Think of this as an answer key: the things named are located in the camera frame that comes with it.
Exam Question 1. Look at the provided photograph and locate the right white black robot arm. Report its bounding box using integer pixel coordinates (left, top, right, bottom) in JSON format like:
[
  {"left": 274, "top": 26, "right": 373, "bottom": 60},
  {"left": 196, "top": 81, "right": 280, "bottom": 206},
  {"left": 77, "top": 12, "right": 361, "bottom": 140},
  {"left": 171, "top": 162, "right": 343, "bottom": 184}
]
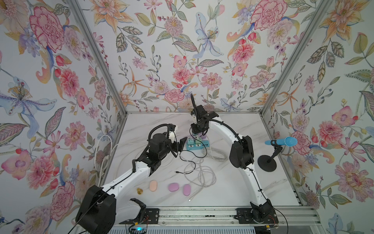
[{"left": 191, "top": 95, "right": 275, "bottom": 224}]

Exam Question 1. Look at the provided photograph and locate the purple earbud case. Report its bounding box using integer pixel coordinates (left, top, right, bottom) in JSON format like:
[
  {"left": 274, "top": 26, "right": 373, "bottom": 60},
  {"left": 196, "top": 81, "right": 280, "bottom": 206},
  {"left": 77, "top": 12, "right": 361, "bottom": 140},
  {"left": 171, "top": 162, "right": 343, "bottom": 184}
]
[
  {"left": 168, "top": 183, "right": 180, "bottom": 192},
  {"left": 183, "top": 184, "right": 191, "bottom": 197}
]

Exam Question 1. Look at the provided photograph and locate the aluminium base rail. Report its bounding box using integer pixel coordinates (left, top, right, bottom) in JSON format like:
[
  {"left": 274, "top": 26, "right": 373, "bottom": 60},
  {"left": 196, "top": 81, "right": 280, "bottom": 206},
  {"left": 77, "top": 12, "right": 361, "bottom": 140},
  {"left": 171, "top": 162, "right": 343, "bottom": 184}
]
[{"left": 113, "top": 206, "right": 322, "bottom": 227}]

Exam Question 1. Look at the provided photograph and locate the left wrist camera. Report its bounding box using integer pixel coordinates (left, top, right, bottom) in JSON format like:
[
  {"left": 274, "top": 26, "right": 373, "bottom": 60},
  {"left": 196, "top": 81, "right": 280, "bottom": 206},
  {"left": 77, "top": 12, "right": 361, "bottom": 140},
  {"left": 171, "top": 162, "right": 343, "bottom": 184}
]
[{"left": 167, "top": 125, "right": 178, "bottom": 143}]

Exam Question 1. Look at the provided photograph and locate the blue microphone on stand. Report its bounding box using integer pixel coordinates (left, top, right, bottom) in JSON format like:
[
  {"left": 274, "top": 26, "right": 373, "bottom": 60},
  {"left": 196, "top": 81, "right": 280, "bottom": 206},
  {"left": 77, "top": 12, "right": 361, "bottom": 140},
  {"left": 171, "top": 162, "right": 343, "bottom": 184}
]
[{"left": 258, "top": 136, "right": 298, "bottom": 172}]

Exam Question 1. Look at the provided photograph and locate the black charging cable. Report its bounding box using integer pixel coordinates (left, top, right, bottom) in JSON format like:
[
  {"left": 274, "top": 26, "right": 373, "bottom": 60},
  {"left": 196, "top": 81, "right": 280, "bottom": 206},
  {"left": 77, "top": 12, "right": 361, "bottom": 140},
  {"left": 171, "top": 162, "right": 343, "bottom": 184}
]
[{"left": 175, "top": 127, "right": 208, "bottom": 175}]

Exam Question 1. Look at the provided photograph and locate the grey coiled cable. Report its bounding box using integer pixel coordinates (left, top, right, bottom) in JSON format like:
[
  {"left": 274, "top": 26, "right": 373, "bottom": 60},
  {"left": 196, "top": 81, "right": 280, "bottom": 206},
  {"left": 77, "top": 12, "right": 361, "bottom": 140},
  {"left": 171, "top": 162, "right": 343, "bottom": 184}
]
[{"left": 182, "top": 146, "right": 228, "bottom": 202}]

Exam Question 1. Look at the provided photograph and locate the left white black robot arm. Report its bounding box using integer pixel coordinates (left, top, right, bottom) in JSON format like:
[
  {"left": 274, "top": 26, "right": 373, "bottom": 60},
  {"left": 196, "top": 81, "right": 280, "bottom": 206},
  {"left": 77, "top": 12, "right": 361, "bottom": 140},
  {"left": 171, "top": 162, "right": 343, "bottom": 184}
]
[{"left": 76, "top": 124, "right": 187, "bottom": 234}]

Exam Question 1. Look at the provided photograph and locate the peach earbud case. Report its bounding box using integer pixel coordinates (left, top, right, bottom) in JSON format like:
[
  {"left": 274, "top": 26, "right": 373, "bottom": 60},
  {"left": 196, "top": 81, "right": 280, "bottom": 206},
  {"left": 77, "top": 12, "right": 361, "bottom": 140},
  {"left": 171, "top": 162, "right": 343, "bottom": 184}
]
[{"left": 149, "top": 180, "right": 158, "bottom": 192}]

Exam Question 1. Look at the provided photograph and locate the small brass knob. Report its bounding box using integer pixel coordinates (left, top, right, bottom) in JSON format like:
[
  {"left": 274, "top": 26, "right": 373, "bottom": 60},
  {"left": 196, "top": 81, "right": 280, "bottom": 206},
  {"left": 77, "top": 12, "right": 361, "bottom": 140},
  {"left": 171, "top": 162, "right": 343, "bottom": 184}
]
[{"left": 136, "top": 188, "right": 143, "bottom": 195}]

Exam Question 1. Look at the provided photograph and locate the teal power strip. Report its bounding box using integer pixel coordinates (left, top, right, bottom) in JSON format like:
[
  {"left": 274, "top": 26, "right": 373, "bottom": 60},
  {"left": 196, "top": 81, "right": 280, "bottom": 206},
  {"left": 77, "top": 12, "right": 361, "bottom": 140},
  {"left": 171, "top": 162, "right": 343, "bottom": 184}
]
[{"left": 186, "top": 138, "right": 210, "bottom": 151}]

